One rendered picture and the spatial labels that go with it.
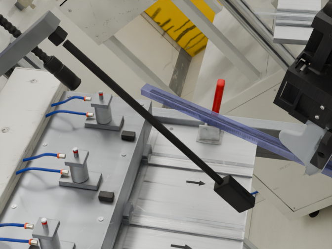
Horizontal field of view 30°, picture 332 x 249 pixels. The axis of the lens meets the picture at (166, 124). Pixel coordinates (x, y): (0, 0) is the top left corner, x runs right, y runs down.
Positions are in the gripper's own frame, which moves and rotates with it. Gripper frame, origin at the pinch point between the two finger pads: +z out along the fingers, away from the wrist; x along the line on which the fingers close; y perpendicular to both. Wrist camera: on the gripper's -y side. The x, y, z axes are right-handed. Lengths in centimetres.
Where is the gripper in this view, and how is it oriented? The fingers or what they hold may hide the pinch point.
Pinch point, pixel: (320, 165)
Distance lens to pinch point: 72.5
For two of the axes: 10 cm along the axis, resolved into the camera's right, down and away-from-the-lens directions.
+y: -8.0, -5.4, 2.7
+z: -1.3, 5.9, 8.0
